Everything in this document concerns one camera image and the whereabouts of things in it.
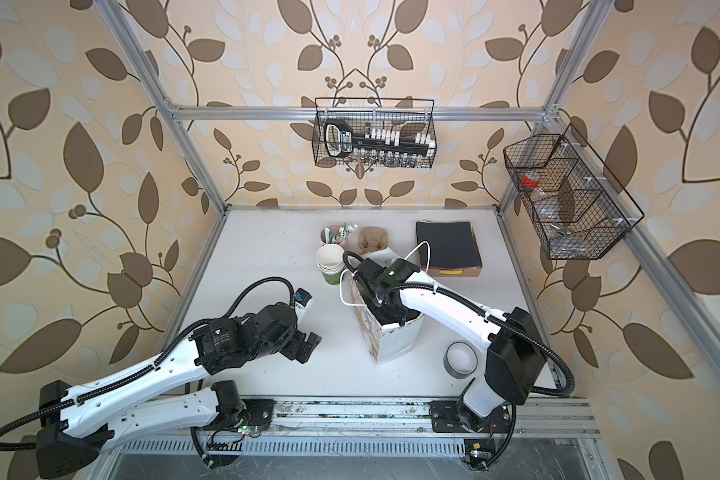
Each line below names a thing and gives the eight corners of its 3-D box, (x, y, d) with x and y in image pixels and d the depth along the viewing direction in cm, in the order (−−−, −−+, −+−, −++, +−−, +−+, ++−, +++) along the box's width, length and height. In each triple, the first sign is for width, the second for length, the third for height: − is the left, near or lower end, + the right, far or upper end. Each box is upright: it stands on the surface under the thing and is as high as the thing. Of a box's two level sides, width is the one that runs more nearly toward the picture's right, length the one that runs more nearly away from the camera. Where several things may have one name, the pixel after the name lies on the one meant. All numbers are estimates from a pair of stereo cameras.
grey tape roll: (445, 378, 82) (449, 373, 78) (441, 347, 87) (444, 341, 84) (476, 378, 82) (481, 373, 78) (470, 347, 87) (474, 341, 84)
